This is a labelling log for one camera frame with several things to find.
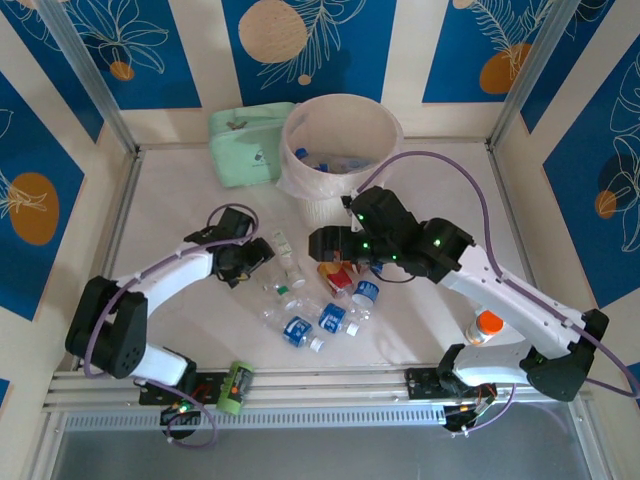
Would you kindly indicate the slim clear bottle white label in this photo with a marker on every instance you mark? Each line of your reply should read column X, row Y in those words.
column 284, row 247

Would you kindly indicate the brown patterned snack can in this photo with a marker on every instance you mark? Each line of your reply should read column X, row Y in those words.
column 356, row 268

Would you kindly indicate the crushed clear bottle green cap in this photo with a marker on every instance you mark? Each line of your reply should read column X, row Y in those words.
column 277, row 287

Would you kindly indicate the clear crushed plastic bottle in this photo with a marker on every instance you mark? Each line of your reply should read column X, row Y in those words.
column 300, row 304

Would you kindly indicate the blue label bottle white cap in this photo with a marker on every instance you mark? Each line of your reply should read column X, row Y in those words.
column 298, row 331
column 332, row 317

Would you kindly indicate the clear bottle pale blue label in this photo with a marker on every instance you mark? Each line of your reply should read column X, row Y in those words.
column 345, row 162

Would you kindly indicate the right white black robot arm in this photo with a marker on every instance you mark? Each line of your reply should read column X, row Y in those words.
column 505, row 295

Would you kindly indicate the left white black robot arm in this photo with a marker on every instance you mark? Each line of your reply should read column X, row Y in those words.
column 170, row 275

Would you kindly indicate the cream plastic bin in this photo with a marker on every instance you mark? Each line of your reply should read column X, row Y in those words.
column 320, row 212

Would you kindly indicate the mint green zip pouch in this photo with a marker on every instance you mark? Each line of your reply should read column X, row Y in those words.
column 240, row 150

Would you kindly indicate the green can black label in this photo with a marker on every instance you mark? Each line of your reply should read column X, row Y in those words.
column 235, row 387

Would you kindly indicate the orange capped bottle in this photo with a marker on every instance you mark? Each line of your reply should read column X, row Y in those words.
column 487, row 322

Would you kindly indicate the left base wiring connector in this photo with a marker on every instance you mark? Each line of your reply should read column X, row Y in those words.
column 181, row 409

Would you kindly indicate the base wiring connector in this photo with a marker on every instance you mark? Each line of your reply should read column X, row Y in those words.
column 181, row 409
column 467, row 409

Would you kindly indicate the grey metal panel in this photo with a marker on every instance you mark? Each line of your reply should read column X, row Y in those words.
column 325, row 455

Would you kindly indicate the right base wiring connector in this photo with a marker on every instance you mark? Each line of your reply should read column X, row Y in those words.
column 467, row 409

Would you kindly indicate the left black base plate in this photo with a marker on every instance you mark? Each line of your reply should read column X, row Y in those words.
column 212, row 380

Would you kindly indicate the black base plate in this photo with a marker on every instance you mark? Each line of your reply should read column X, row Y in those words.
column 212, row 380
column 420, row 385

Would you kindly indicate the aluminium side rail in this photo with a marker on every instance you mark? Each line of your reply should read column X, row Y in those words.
column 125, row 200
column 506, row 200

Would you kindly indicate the aluminium mounting rail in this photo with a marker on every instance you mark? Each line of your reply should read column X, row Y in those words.
column 325, row 385

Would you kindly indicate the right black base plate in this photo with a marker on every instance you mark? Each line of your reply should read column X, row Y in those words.
column 420, row 385

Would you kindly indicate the aluminium frame post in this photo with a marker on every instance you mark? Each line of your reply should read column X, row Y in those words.
column 89, row 75
column 527, row 75

